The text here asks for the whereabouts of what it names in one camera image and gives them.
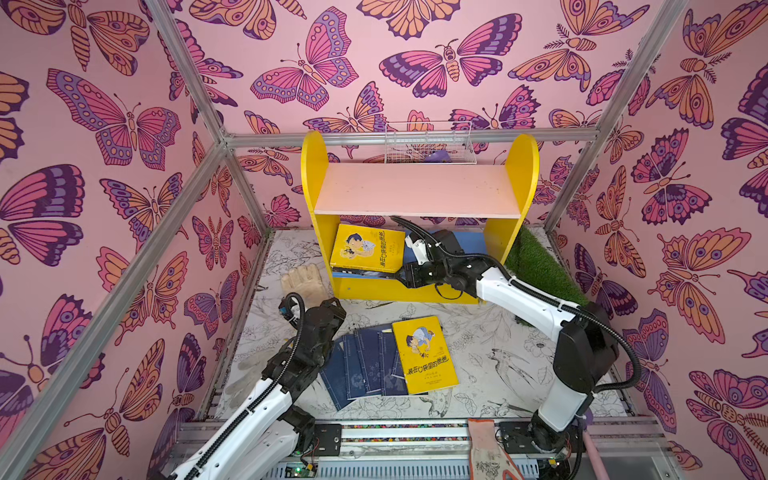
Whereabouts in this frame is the dark blue thread-bound book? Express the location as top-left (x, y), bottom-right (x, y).
top-left (320, 352), bottom-right (351, 411)

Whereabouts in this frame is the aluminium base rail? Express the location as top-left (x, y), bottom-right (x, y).
top-left (173, 416), bottom-right (685, 480)

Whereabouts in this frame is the white wire basket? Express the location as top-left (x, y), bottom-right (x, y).
top-left (382, 120), bottom-right (477, 165)

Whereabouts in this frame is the beige work glove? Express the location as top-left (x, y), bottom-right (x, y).
top-left (280, 264), bottom-right (331, 309)

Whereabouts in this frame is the grey knitted glove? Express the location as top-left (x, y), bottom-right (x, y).
top-left (222, 350), bottom-right (274, 414)

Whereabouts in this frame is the patterned red white glove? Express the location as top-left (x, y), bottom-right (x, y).
top-left (467, 419), bottom-right (524, 480)

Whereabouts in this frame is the green artificial grass mat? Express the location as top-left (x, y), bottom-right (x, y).
top-left (505, 226), bottom-right (588, 306)

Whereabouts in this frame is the yellow cartoon book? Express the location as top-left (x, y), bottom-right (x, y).
top-left (392, 316), bottom-right (459, 395)
top-left (330, 224), bottom-right (405, 273)

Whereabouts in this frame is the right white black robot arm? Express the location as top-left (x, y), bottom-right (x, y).
top-left (393, 217), bottom-right (642, 453)

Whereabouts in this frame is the yellow pink blue bookshelf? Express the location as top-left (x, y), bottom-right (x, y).
top-left (301, 132), bottom-right (540, 304)

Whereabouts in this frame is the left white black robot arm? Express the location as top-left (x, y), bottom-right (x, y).
top-left (167, 292), bottom-right (346, 479)

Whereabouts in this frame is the green circuit board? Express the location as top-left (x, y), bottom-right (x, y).
top-left (284, 462), bottom-right (318, 479)

